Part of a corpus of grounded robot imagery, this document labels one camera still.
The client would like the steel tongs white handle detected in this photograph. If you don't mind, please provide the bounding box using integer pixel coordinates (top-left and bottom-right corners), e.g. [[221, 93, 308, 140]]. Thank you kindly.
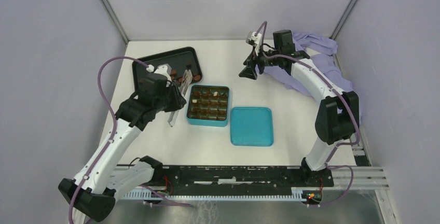
[[168, 64, 193, 127]]

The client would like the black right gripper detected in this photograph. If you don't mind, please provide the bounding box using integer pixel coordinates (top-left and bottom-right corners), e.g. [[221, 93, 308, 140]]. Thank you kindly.
[[239, 45, 281, 80]]

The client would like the lavender crumpled cloth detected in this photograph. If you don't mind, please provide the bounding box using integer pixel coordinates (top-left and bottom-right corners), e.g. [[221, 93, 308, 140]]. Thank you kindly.
[[264, 33, 353, 97]]

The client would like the white cable duct rail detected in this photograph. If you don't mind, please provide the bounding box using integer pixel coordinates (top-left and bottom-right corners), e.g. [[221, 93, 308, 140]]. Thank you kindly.
[[121, 187, 318, 202]]

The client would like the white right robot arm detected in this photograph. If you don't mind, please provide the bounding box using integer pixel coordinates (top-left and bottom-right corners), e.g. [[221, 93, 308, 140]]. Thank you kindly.
[[239, 30, 359, 187]]

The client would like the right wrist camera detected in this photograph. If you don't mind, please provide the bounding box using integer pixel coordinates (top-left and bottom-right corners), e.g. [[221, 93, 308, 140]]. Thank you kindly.
[[245, 32, 263, 49]]

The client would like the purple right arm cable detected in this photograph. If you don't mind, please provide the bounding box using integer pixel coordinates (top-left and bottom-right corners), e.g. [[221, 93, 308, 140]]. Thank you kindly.
[[254, 20, 362, 207]]

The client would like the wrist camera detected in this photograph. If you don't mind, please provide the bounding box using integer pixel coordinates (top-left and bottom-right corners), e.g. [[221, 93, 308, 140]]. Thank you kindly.
[[154, 64, 172, 81], [245, 32, 263, 49]]

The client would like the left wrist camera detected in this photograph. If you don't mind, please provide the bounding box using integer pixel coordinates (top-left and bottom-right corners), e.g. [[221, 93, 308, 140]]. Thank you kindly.
[[154, 64, 172, 81]]

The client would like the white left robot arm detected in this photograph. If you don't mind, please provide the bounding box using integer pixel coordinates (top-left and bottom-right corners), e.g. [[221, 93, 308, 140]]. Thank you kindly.
[[58, 73, 186, 223]]

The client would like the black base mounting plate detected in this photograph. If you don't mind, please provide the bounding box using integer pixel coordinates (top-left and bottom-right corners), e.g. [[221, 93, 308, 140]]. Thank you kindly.
[[148, 165, 335, 188]]

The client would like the black chocolate tray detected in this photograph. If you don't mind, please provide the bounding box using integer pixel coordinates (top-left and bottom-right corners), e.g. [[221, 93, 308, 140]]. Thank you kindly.
[[139, 47, 203, 84]]

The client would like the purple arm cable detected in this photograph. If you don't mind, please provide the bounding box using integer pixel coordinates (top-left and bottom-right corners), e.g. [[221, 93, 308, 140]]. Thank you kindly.
[[67, 56, 193, 224], [254, 20, 362, 207]]

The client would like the teal chocolate box with dividers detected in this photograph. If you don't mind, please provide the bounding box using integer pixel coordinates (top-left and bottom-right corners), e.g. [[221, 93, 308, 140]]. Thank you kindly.
[[186, 85, 230, 127]]

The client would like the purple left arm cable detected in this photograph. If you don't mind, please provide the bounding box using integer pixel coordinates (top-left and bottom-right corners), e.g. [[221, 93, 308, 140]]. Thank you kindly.
[[67, 56, 193, 224]]

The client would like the teal box lid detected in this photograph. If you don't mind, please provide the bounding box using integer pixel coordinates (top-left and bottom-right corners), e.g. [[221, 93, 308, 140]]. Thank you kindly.
[[230, 107, 274, 147]]

